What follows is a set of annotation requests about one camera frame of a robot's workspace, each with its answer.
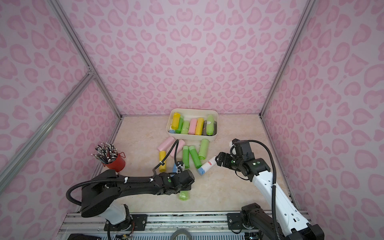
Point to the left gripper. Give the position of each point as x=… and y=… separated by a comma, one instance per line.
x=186, y=177

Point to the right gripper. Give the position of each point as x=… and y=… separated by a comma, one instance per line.
x=226, y=160

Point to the light green roll front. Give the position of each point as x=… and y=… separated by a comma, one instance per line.
x=184, y=195

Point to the light green roll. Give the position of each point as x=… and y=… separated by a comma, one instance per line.
x=204, y=146
x=184, y=195
x=210, y=127

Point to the large yellow roll front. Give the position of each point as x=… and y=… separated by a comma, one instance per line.
x=199, y=126

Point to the pink roll with white label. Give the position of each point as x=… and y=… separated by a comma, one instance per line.
x=193, y=125

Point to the yellow trash bag roll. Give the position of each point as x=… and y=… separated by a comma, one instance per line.
x=163, y=166
x=175, y=121

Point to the grey trash bag roll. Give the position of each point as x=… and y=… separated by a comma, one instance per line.
x=215, y=128
x=204, y=133

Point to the bright green roll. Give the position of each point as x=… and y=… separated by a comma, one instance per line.
x=180, y=126

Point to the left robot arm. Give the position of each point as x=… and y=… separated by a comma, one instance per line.
x=99, y=193

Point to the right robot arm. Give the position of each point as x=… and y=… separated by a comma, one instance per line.
x=285, y=222

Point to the blue trash bag roll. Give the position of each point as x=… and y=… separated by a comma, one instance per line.
x=175, y=168

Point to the white roll with blue end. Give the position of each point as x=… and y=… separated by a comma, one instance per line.
x=207, y=166

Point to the green trash bag roll right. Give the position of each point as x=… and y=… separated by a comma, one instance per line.
x=195, y=157

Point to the green trash bag roll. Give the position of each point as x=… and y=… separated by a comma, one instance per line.
x=195, y=157
x=186, y=157

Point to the green trash bag roll left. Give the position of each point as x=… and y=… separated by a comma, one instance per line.
x=186, y=157

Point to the pink trash bag roll right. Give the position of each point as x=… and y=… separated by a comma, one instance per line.
x=178, y=148

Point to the pink trash bag roll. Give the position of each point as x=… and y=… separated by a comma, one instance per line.
x=178, y=148
x=166, y=144

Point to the pink trash bag roll left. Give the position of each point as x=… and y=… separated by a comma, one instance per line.
x=166, y=144

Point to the white plastic storage box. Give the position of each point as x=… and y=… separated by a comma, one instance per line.
x=189, y=114

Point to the red pen holder cup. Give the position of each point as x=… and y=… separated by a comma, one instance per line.
x=118, y=164

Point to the bundle of pens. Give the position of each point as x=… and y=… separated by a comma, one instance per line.
x=106, y=153

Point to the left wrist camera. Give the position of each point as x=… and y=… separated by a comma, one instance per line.
x=181, y=166

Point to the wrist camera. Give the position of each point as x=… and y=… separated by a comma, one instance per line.
x=241, y=149
x=181, y=166

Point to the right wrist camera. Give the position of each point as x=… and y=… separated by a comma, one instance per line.
x=241, y=149

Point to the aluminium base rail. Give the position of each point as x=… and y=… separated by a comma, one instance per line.
x=161, y=226

